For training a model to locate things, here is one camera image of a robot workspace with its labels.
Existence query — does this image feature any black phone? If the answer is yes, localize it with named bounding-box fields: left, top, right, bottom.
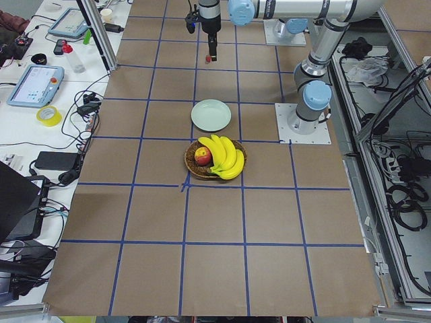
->
left=53, top=39, right=67, bottom=56

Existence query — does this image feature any far teach pendant tablet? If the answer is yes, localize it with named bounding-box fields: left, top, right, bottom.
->
left=48, top=7, right=88, bottom=39

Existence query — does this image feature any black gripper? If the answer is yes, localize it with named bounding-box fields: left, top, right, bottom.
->
left=185, top=0, right=221, bottom=61

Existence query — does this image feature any brown wicker basket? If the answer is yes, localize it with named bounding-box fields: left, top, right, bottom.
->
left=185, top=140, right=246, bottom=180

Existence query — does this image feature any aluminium frame post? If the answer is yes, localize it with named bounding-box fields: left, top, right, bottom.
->
left=76, top=0, right=118, bottom=72

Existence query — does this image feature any clear bottle red cap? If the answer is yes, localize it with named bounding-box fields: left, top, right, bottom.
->
left=62, top=41, right=86, bottom=73

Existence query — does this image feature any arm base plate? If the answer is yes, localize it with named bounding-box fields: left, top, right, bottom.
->
left=264, top=18, right=308, bottom=46
left=275, top=103, right=331, bottom=145

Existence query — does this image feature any near teach pendant tablet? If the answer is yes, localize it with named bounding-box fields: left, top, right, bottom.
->
left=7, top=65, right=65, bottom=108

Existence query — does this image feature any yellow tape roll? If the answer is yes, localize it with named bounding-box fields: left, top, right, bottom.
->
left=36, top=106, right=62, bottom=127

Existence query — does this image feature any red yellow apple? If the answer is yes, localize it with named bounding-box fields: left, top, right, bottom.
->
left=194, top=147, right=212, bottom=166

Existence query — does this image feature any yellow banana bunch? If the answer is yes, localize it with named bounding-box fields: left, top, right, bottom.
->
left=198, top=134, right=246, bottom=180

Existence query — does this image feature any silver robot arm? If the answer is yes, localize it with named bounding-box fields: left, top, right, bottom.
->
left=185, top=1, right=384, bottom=61
left=290, top=18, right=349, bottom=135

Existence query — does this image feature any white paper cup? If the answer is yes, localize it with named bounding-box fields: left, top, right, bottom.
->
left=100, top=8, right=113, bottom=23

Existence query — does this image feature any black power adapter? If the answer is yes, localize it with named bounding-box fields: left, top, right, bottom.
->
left=34, top=151, right=79, bottom=171

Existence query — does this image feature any black laptop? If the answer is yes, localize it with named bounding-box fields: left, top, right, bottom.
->
left=1, top=163, right=48, bottom=242

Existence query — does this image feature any black round bowl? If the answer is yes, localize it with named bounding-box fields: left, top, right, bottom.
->
left=31, top=53, right=47, bottom=65

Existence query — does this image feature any teach pendant tablet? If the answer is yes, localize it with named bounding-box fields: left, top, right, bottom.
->
left=7, top=65, right=65, bottom=108
left=48, top=7, right=88, bottom=39

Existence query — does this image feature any light green plate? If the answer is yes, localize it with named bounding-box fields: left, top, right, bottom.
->
left=191, top=99, right=232, bottom=132

